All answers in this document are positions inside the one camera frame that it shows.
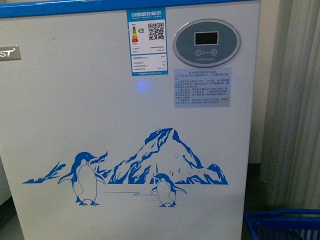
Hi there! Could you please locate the grey curtain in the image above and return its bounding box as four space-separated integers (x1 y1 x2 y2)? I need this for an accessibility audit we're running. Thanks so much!
260 0 320 209

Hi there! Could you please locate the oval temperature control panel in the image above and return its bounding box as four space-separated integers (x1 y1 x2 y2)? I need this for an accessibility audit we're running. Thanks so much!
173 18 241 68

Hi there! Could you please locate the energy efficiency label sticker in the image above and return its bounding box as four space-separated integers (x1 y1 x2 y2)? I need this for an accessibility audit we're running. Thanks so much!
126 7 168 76

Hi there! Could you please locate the white blue chest freezer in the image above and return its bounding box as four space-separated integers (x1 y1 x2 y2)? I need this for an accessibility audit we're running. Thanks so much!
0 0 261 240

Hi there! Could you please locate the grey instruction sticker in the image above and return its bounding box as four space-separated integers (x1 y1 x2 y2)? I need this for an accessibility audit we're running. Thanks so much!
174 67 232 108

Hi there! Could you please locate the blue plastic shopping basket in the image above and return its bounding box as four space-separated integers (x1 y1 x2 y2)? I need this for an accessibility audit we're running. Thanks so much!
244 208 320 240

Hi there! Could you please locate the silver brand nameplate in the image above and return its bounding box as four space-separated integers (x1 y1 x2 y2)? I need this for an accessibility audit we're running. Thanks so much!
0 45 21 61

